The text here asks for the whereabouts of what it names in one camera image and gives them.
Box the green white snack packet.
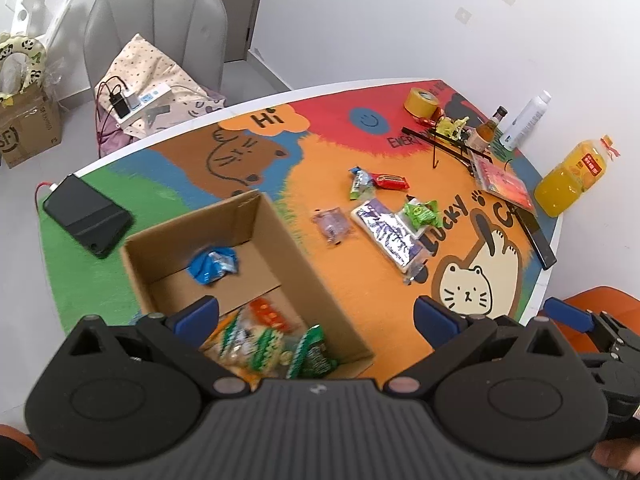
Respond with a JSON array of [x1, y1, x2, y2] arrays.
[[217, 310, 251, 361]]

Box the clear purple candy packet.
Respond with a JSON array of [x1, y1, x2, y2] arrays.
[[312, 207, 353, 247]]

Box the white spray bottle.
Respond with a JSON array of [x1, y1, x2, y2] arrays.
[[499, 90, 552, 152]]

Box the grey chair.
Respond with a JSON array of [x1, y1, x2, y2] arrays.
[[84, 0, 228, 111]]

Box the red booklet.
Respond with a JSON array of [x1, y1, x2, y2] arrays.
[[472, 154, 536, 211]]

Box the black smartphone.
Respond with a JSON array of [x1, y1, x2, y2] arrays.
[[42, 175, 135, 260]]

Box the cardboard shipping box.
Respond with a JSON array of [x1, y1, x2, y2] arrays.
[[0, 80, 63, 170]]

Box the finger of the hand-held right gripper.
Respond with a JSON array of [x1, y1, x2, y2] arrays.
[[542, 297, 632, 347]]

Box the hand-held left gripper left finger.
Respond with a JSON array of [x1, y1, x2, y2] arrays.
[[65, 296, 251, 401]]

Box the orange juice bottle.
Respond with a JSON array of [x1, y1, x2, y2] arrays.
[[534, 135, 621, 218]]

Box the brown glass bottle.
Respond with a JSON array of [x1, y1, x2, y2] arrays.
[[472, 106, 508, 153]]

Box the bright green snack packet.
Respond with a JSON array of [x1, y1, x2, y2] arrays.
[[402, 199, 441, 228]]

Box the white power strip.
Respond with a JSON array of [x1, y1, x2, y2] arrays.
[[116, 85, 171, 122]]

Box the black metal rods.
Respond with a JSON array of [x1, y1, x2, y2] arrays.
[[402, 126, 481, 171]]

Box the long purple biscuit packet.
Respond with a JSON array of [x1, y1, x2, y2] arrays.
[[350, 199, 433, 286]]

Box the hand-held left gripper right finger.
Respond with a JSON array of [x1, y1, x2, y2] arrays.
[[384, 296, 572, 401]]

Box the red snack packet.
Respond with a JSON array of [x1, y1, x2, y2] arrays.
[[369, 172, 410, 191]]

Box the black remote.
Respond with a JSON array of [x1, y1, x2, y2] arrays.
[[515, 207, 557, 270]]

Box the dotted cream pillow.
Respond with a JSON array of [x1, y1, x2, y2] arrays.
[[95, 34, 226, 142]]

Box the yellow tape roll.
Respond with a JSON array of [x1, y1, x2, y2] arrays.
[[404, 87, 441, 118]]

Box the person's right hand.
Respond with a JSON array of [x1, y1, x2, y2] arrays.
[[592, 439, 640, 472]]

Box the colourful cat table mat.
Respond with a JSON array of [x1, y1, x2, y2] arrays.
[[39, 79, 557, 361]]

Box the small pink snack packet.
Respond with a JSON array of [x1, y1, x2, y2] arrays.
[[249, 297, 296, 333]]

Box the dark green snack packet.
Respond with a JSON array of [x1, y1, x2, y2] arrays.
[[286, 325, 338, 380]]

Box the red black charging cable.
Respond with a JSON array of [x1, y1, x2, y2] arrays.
[[34, 180, 71, 211]]

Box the orange chair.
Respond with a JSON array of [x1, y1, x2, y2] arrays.
[[520, 286, 640, 341], [0, 424, 41, 461]]

